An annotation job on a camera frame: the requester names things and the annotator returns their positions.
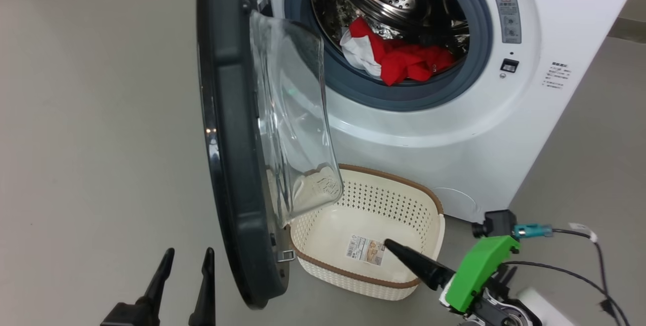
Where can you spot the black glass washing machine door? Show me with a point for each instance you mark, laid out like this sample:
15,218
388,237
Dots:
232,164

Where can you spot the grey rubber door seal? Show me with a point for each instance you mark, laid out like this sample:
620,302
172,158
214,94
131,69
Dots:
404,96

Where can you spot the black door latch socket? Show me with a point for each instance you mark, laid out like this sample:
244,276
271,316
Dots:
509,65

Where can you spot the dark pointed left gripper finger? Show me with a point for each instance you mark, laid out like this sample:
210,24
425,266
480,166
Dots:
206,295
154,295

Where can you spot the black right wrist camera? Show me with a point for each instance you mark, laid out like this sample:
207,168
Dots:
499,222

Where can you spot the cream perforated laundry basket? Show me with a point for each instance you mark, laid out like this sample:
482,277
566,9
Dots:
328,235

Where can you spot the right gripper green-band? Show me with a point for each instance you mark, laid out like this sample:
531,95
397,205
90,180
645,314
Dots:
474,275

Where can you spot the printed basket label sticker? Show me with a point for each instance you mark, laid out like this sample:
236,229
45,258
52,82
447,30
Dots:
366,250

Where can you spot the white front-load washing machine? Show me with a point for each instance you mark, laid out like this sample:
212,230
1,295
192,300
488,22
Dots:
454,154

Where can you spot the grey warning label sticker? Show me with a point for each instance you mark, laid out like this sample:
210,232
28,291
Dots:
507,18

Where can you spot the red garment with white sleeves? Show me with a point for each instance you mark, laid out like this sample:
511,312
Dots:
361,51

